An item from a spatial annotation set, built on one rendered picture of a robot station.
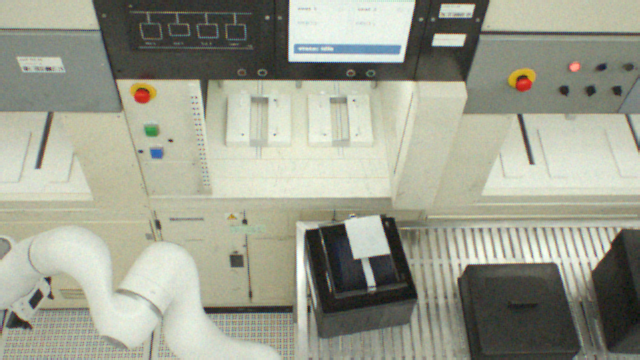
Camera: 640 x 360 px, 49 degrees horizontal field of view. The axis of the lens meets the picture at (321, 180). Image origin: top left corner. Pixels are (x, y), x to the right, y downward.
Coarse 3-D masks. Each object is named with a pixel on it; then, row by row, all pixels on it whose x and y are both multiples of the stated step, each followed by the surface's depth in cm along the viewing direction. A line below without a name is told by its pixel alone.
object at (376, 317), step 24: (312, 240) 212; (312, 264) 200; (408, 264) 201; (312, 288) 205; (408, 288) 204; (336, 312) 192; (360, 312) 195; (384, 312) 198; (408, 312) 202; (336, 336) 206
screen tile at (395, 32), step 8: (360, 8) 158; (368, 8) 158; (376, 8) 158; (384, 8) 158; (392, 8) 158; (408, 8) 159; (360, 16) 160; (368, 16) 160; (376, 16) 160; (384, 16) 160; (392, 16) 160; (400, 16) 160; (392, 24) 162; (400, 24) 162; (352, 32) 164; (360, 32) 164; (368, 32) 164; (376, 32) 164; (384, 32) 164; (392, 32) 164; (400, 32) 164; (400, 40) 167
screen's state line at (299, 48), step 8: (296, 48) 167; (304, 48) 168; (312, 48) 168; (320, 48) 168; (328, 48) 168; (336, 48) 168; (344, 48) 168; (352, 48) 168; (360, 48) 168; (368, 48) 168; (376, 48) 168; (384, 48) 169; (392, 48) 169; (400, 48) 169
